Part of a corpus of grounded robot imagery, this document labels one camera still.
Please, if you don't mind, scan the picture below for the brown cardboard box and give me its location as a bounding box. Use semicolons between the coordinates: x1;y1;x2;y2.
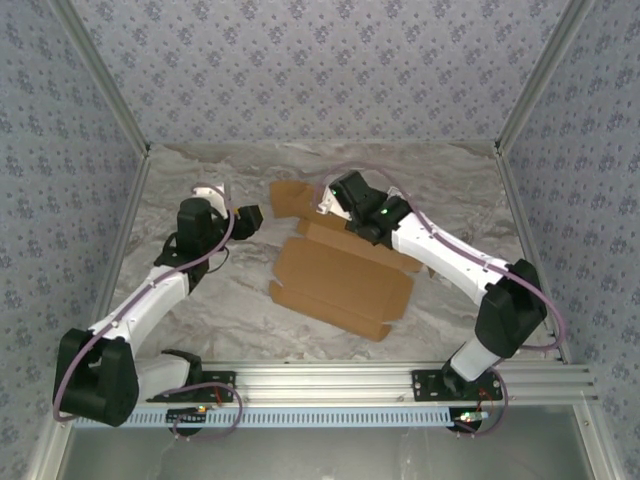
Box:
268;179;436;344

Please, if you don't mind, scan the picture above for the small black adapter board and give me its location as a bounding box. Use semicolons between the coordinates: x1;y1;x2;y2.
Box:
167;405;209;424
452;409;489;427

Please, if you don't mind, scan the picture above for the grey metal sheet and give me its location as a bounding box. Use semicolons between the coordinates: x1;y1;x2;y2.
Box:
64;419;589;480

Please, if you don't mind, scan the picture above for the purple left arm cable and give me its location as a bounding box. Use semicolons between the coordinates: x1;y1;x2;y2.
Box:
52;183;245;442

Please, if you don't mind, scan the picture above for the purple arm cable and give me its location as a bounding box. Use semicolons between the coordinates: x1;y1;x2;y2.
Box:
52;183;245;442
313;162;569;439

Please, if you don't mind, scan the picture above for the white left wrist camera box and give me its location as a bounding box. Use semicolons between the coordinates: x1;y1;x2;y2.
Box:
192;183;229;207

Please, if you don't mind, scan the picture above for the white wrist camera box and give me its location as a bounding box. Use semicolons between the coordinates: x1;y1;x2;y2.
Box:
192;183;229;207
317;192;351;221

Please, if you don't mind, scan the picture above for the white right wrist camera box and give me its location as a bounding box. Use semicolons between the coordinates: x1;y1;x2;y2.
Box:
317;192;351;221

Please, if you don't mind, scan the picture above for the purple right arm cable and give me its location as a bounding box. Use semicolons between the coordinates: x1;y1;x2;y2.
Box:
313;162;569;439

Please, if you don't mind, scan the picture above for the aluminium table side rail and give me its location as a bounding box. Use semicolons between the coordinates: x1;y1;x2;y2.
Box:
494;147;572;365
89;147;154;331

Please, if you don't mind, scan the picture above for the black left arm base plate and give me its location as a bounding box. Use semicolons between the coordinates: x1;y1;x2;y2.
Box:
144;370;239;404

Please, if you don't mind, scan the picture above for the aluminium mounting rail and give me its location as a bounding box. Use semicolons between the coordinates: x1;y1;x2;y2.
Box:
134;362;599;406

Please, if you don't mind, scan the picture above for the aluminium frame post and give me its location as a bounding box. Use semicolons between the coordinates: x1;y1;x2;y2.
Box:
49;0;152;157
493;0;599;156

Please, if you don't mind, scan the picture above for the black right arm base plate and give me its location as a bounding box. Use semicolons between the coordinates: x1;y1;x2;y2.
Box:
410;368;504;403

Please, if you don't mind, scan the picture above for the pale blue slotted cable duct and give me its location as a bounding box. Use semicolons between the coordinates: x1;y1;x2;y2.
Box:
119;405;454;430

